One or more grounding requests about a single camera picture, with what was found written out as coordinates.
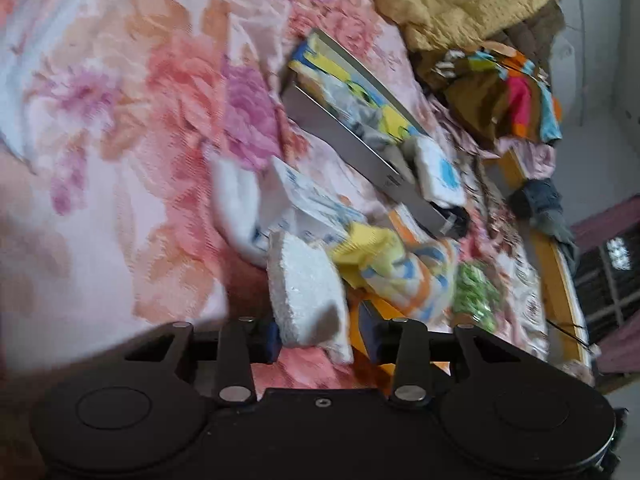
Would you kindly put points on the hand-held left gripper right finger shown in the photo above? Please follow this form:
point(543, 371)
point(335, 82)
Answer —
point(372, 337)

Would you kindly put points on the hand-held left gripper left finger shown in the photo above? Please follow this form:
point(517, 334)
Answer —
point(270, 344)

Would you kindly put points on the white quilted cloth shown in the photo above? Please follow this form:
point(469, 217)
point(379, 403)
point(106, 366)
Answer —
point(307, 295)

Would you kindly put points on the grey shallow box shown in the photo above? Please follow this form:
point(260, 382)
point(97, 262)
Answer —
point(380, 165)

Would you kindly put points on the white cloth with blue print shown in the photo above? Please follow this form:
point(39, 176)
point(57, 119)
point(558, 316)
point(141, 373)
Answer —
point(440, 172)

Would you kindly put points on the white soft cloth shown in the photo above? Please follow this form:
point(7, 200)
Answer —
point(237, 210)

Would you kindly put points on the orange knit beanie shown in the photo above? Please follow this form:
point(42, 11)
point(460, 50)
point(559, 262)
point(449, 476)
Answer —
point(370, 310)

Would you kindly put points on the orange striped sock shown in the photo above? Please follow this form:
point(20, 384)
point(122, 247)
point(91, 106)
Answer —
point(415, 270)

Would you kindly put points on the green knitted pouch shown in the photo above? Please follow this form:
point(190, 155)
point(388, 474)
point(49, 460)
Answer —
point(475, 297)

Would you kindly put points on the black cloth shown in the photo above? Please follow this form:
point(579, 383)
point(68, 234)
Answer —
point(452, 222)

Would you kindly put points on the white printed packet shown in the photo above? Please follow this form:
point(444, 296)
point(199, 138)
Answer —
point(310, 200)

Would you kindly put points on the brocade floral blanket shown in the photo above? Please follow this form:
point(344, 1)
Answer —
point(515, 285)

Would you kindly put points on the blue jeans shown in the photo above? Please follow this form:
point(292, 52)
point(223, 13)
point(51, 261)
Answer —
point(537, 200)

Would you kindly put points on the barred window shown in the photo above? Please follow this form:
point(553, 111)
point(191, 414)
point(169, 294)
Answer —
point(607, 280)

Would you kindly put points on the pink curtain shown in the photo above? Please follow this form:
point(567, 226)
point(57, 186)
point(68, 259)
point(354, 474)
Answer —
point(617, 355)

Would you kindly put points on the cartoon print towel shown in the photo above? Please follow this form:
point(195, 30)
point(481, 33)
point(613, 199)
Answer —
point(350, 85)

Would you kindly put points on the brown multicolour garment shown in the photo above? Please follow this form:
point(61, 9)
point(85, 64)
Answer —
point(500, 95)

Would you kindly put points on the dark olive padded jacket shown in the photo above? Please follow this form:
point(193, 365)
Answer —
point(542, 30)

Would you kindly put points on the wooden bed rail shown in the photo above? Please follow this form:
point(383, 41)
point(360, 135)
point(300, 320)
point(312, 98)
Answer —
point(557, 280)

